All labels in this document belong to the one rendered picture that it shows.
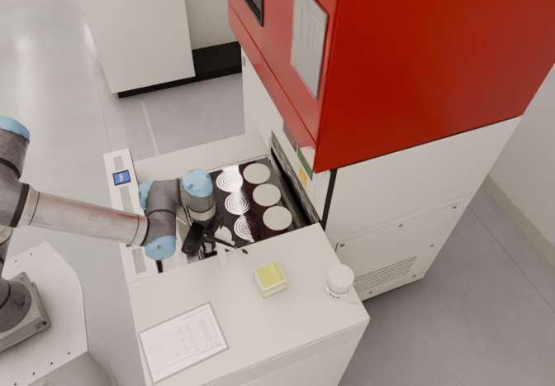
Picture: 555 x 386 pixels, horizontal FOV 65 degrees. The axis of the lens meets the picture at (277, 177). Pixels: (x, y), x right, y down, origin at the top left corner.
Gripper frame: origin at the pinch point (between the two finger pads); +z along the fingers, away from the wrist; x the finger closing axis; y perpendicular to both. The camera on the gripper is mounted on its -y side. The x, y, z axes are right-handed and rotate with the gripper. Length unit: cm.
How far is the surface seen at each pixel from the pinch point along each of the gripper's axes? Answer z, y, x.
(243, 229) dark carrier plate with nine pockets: 1.3, 13.6, -6.5
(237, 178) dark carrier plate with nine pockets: 1.3, 32.4, 5.6
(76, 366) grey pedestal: 48, -41, 37
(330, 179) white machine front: -27.1, 23.7, -30.8
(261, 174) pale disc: 1.3, 38.0, -1.6
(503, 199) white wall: 85, 148, -113
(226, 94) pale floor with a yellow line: 91, 167, 90
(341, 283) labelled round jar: -14.8, 0.7, -43.9
